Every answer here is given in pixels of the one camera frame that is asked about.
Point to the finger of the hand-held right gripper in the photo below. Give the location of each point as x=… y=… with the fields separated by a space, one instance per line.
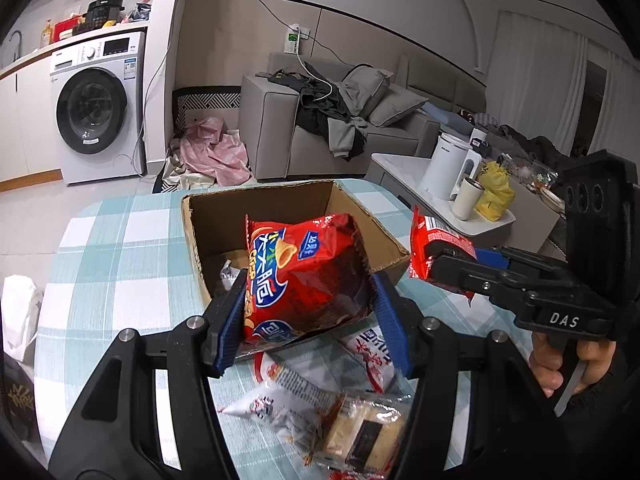
x=492 y=257
x=475 y=280

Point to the black cloth gold print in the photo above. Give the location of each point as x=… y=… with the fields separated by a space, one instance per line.
x=15 y=400

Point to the red box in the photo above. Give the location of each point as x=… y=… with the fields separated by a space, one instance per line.
x=67 y=27

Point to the person's right hand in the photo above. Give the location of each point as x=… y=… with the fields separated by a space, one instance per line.
x=545 y=365

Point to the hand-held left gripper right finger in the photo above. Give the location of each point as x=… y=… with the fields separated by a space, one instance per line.
x=392 y=320

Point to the white plastic bag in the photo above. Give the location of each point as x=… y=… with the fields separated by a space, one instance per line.
x=17 y=310

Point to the white red-edged noodle packet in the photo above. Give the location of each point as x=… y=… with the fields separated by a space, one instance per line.
x=367 y=355

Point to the black pressure cooker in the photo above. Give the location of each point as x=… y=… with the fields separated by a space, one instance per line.
x=102 y=12

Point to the grey coffee table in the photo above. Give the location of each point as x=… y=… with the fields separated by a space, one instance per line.
x=400 y=170

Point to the dark blanket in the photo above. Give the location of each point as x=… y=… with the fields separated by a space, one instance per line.
x=525 y=140

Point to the grey sofa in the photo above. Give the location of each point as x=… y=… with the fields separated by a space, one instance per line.
x=270 y=125

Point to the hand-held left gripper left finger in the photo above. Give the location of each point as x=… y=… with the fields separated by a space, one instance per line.
x=232 y=320

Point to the dark plastic bag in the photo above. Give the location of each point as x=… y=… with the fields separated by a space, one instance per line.
x=137 y=12

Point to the kitchen faucet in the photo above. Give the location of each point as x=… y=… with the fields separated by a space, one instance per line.
x=20 y=47

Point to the person's right forearm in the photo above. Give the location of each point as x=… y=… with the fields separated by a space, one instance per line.
x=615 y=420

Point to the yellow plastic bag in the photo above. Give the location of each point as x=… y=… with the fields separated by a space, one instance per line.
x=495 y=195

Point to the dark grey cushion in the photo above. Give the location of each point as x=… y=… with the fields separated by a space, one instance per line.
x=367 y=87

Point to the dark clothes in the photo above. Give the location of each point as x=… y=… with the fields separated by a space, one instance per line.
x=320 y=105

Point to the beige cloth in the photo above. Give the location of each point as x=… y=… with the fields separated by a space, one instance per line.
x=175 y=175

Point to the white base cabinet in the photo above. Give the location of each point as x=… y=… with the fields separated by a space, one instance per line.
x=30 y=125

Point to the light grey cushion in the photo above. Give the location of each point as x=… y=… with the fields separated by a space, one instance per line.
x=397 y=105

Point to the yellow cake packet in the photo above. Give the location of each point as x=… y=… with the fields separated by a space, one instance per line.
x=360 y=430

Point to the brown cardboard box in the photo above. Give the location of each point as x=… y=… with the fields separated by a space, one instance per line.
x=210 y=210

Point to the white noodle snack packet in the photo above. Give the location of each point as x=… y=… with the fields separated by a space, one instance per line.
x=285 y=400

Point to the white curtain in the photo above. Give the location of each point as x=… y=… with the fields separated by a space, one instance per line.
x=540 y=85

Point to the black white patterned box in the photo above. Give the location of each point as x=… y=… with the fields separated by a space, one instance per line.
x=205 y=100

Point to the pink cloth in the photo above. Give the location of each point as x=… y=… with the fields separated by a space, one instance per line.
x=215 y=150

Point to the blue pillow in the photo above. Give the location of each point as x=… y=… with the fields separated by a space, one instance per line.
x=440 y=114

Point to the white washing machine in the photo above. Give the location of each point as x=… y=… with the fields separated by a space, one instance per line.
x=100 y=50

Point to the yellow bottle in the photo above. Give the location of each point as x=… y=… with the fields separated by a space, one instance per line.
x=47 y=35

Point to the red chip bag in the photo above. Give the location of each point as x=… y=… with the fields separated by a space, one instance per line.
x=300 y=280

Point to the grey pants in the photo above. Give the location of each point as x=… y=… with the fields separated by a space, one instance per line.
x=342 y=135

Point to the white kettle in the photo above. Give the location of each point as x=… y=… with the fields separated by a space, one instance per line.
x=445 y=170

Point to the cream cup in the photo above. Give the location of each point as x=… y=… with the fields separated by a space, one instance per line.
x=466 y=200

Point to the small red snack packet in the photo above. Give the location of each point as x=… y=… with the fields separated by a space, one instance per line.
x=425 y=250

